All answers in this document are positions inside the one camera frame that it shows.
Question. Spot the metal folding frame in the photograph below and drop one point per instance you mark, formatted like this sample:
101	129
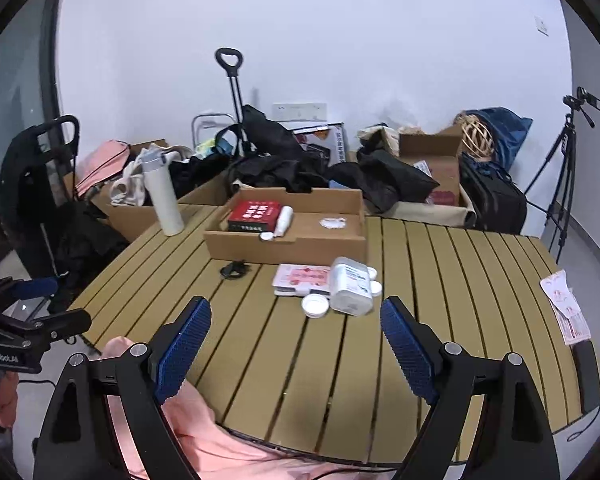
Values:
207	127

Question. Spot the clear plastic wrapper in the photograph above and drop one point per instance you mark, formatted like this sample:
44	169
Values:
332	222

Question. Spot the black clothing pile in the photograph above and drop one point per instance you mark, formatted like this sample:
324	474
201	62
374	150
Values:
380	177

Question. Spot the small white cap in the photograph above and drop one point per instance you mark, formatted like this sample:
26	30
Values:
266	235

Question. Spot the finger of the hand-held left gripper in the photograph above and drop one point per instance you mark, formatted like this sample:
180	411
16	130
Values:
65	322
35	287

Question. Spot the large white round lid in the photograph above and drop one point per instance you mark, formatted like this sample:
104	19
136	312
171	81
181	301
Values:
315	305

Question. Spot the beige cloth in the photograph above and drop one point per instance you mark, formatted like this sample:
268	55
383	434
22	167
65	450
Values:
130	185

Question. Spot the pink patterned card packet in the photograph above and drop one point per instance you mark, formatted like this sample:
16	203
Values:
300	279

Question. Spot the large brown cardboard box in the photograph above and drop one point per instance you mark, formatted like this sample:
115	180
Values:
130	220

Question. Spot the black flat device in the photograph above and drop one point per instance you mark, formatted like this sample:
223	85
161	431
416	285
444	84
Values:
587	377

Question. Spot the pink bag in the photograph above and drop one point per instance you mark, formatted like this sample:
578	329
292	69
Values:
102	165

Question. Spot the woven bamboo ball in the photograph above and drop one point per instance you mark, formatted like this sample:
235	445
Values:
477	137

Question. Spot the blue cloth bag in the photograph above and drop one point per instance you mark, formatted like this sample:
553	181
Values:
510	132

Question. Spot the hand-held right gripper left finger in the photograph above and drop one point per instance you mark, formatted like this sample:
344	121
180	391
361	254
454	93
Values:
185	345

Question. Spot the black backpack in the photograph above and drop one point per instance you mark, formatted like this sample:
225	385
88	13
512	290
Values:
495	197

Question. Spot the white tube bottle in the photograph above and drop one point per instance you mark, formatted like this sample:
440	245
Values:
283	221

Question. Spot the shallow cardboard tray box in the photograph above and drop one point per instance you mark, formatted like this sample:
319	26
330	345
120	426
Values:
340	247

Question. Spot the brown cardboard box red label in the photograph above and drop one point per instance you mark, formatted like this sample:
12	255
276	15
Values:
437	160

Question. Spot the white thermos bottle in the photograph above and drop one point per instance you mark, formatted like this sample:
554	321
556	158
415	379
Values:
162	195

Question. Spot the person's pink clothing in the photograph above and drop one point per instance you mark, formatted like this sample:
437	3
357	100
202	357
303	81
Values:
215	440

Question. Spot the pink printed leaflet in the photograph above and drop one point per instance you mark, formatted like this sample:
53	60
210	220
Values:
567	310

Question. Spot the black clip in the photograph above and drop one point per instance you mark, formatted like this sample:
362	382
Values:
232	270

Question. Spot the printed white carton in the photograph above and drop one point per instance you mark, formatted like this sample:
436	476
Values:
330	142

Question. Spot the black stroller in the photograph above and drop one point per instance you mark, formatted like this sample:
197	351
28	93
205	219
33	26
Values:
30	195

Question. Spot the person's left hand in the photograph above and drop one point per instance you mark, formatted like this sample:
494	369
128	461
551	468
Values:
5	402

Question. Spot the white plastic box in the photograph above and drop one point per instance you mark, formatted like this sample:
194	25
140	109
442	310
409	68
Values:
349	287

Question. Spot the black trolley bag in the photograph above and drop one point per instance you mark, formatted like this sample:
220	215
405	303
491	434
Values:
267	132

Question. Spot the red flat box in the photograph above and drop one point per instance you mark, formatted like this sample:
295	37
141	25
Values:
252	215

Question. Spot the white wall switch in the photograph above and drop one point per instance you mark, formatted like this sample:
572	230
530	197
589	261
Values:
542	25

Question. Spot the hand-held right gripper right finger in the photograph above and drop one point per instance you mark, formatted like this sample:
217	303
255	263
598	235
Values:
407	350

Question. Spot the black tripod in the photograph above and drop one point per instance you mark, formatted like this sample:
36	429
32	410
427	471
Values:
562	160

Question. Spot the beige tote bag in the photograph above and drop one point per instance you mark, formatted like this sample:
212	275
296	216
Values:
380	137

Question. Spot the small white round lid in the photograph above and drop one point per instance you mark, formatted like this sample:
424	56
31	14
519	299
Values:
375	288
371	273

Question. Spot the white wall power strip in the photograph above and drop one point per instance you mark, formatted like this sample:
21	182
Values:
300	112

